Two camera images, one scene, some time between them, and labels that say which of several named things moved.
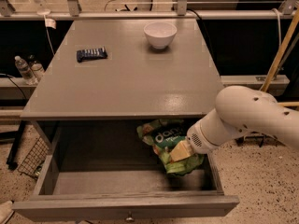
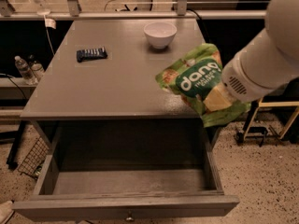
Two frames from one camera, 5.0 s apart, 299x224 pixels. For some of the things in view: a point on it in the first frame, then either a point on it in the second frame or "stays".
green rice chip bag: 162,134 to 192,77
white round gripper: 195,136 to 235,78
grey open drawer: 101,169 stays
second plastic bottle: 36,68 stays
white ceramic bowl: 160,34 stays
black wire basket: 35,158 stays
